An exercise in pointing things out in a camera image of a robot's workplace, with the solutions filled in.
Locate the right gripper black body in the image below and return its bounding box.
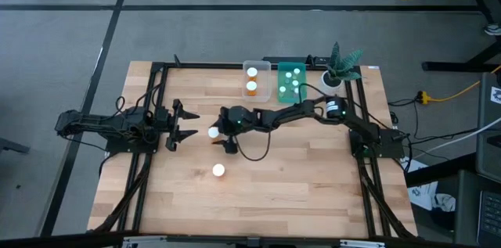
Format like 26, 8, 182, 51
220, 105, 255, 155

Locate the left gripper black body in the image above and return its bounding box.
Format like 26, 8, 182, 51
155, 99, 185, 153

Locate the clear plastic bin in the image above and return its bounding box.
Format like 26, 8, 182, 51
242, 59, 273, 103

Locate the green plastic bin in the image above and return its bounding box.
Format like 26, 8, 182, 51
276, 60, 308, 104

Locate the white plant pot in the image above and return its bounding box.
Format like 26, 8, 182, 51
317, 70, 345, 97

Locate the green leafy plant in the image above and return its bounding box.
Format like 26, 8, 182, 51
326, 41, 364, 83

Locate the black beam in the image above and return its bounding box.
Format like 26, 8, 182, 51
0, 230, 420, 248

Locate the grey chair leg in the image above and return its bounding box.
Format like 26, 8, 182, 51
0, 137, 31, 154

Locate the white crumpled cloth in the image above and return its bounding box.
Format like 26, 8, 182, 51
406, 181, 457, 212

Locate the black box with keypad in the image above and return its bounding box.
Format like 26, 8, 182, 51
456, 169, 501, 247

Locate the grey cabinet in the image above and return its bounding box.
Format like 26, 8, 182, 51
475, 71, 501, 182

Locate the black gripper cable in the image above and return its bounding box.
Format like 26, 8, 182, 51
233, 130, 272, 162

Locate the black aluminium table frame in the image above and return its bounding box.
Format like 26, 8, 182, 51
92, 54, 416, 239

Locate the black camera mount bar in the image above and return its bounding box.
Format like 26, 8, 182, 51
261, 54, 333, 66

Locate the silver bracket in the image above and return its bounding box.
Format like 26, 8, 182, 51
121, 235, 169, 248
339, 239, 387, 248

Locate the black power cable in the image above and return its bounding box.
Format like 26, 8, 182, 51
387, 98, 422, 139

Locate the black desk leg frame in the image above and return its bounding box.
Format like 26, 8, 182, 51
421, 0, 501, 73

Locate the yellow extension cable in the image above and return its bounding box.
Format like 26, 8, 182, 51
428, 64, 501, 103

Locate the white cable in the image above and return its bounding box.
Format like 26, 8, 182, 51
428, 117, 501, 152

